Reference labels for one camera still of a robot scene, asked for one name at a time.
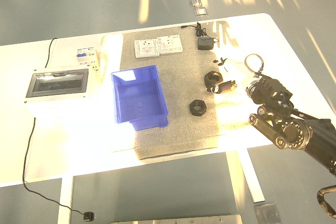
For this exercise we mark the small grey metal floor plate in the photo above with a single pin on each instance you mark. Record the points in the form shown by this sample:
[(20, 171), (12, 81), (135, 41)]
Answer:
[(267, 213)]

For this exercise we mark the black power adapter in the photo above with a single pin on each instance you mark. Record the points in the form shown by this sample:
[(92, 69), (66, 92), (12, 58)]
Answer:
[(205, 44)]

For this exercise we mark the black plug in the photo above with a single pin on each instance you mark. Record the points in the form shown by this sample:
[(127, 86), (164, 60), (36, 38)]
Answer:
[(89, 216)]

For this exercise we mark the long grey metal plate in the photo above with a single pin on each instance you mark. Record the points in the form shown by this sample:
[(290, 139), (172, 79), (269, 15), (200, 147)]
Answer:
[(178, 220)]

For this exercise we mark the grey distribution box, clear cover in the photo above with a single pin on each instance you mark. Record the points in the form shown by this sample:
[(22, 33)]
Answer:
[(59, 85)]

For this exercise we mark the white table leg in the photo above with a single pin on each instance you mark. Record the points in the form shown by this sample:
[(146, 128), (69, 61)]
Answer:
[(65, 200), (253, 176)]

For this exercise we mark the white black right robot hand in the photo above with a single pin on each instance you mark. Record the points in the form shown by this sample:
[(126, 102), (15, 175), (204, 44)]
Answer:
[(226, 86)]

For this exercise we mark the cream circuit breaker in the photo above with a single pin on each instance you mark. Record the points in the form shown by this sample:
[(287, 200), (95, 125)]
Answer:
[(96, 62)]

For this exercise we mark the blue white circuit breaker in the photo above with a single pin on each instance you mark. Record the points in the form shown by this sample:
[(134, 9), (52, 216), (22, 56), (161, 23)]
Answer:
[(84, 55)]

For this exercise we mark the small black hex nut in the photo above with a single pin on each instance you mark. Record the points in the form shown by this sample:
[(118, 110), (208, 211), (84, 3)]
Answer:
[(194, 108)]

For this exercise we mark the silver floor socket plate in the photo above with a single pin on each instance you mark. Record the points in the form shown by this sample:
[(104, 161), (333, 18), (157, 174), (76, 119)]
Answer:
[(200, 11), (196, 1)]

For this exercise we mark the white wall socket panel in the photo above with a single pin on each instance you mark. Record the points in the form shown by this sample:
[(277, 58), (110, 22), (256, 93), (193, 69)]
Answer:
[(146, 48), (170, 43)]

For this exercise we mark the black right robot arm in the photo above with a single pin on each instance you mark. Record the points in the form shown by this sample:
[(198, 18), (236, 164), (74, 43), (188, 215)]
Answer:
[(291, 129)]

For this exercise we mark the grey-brown mat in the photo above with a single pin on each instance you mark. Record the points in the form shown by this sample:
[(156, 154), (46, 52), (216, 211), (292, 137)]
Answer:
[(178, 82)]

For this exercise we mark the blue plastic bin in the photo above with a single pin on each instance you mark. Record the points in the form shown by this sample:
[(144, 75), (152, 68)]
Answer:
[(139, 98)]

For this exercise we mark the large black hex nut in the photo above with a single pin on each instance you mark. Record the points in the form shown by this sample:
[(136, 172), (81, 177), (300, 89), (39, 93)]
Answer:
[(210, 79)]

